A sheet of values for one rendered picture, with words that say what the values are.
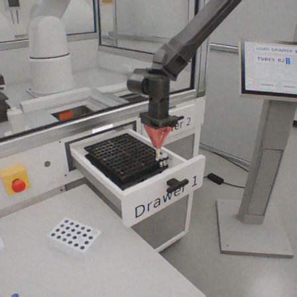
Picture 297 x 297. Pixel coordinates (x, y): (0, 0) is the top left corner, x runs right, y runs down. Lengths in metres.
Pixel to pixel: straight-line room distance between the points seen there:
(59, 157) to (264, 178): 1.23
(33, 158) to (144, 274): 0.48
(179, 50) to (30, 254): 0.66
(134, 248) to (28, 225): 0.33
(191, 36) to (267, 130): 0.94
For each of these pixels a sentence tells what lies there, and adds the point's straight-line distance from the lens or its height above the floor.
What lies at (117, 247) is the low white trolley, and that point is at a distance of 0.74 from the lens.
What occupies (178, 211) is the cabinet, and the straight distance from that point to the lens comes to 1.54.
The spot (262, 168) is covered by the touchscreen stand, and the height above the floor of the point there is 0.49.
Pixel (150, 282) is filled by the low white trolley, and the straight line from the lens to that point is 0.67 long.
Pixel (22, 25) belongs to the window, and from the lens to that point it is 0.79.
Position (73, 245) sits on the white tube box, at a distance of 0.71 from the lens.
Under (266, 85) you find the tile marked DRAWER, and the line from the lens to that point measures 1.38.
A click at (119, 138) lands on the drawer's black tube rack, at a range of 0.94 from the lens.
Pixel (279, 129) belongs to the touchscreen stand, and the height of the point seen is 0.74.
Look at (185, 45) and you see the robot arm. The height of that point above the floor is 1.23.
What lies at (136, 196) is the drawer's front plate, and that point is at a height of 0.91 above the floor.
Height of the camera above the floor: 1.32
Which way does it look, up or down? 29 degrees down
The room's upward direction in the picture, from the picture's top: straight up
